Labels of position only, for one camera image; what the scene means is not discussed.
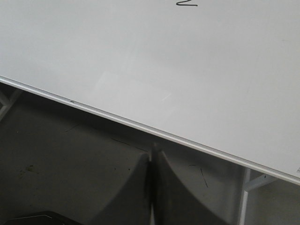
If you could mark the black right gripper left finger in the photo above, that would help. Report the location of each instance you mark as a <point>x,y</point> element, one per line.
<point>132,204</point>

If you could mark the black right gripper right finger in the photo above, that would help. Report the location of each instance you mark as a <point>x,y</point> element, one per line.
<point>173,203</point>

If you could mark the grey metal whiteboard stand leg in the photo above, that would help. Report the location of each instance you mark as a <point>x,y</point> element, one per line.
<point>247,186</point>

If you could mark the white whiteboard with aluminium frame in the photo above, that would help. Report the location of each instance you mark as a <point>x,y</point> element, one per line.
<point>219,76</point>

